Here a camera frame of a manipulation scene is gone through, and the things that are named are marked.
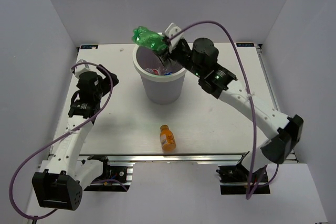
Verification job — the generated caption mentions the orange bottle with barcode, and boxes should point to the orange bottle with barcode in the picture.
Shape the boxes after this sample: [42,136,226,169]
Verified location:
[160,125,176,152]

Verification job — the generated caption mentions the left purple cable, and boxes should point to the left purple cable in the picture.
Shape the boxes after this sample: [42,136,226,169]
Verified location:
[8,62,132,218]

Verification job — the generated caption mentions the aluminium front rail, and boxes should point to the aluminium front rail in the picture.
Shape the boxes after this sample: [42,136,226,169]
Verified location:
[104,153,271,164]

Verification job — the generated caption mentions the red label clear bottle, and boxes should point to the red label clear bottle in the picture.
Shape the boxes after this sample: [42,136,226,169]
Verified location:
[145,68,163,76]

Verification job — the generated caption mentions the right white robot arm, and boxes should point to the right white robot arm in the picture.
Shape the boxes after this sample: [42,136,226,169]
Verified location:
[156,38,303,182]

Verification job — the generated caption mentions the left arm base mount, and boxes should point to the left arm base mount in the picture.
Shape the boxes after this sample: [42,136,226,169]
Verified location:
[81,155,133,192]

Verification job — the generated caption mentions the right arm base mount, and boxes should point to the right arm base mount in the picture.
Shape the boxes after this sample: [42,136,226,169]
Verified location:
[216,154,270,195]

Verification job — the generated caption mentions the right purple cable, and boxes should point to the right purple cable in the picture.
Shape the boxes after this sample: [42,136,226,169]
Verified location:
[169,20,280,200]

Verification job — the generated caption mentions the purple cable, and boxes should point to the purple cable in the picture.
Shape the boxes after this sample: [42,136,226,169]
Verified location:
[169,20,280,200]
[8,62,132,218]

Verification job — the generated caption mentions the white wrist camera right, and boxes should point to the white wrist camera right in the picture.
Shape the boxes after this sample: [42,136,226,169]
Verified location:
[163,23,183,53]

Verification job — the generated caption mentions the blue label sticker left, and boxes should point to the blue label sticker left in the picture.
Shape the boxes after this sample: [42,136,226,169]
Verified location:
[80,45,98,50]

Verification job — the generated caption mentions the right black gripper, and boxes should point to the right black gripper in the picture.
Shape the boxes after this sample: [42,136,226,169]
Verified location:
[153,42,204,78]

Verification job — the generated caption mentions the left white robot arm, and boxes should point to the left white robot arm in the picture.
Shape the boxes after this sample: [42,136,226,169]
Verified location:
[32,64,119,210]

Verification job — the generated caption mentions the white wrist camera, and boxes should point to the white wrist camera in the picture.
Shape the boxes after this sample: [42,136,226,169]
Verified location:
[71,60,91,79]
[163,23,183,53]

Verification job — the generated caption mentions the white plastic bin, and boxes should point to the white plastic bin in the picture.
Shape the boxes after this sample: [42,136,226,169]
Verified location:
[132,45,186,105]

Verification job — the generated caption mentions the green plastic bottle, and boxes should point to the green plastic bottle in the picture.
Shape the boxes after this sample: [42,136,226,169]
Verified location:
[132,26,167,51]

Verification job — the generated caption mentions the blue label sticker right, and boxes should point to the blue label sticker right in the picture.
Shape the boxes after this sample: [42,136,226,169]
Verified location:
[236,42,255,47]

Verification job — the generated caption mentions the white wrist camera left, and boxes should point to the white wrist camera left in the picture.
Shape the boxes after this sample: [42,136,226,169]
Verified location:
[71,60,91,79]

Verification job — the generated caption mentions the blue label sticker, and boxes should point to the blue label sticker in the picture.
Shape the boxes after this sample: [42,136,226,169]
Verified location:
[80,45,98,50]
[236,42,255,47]

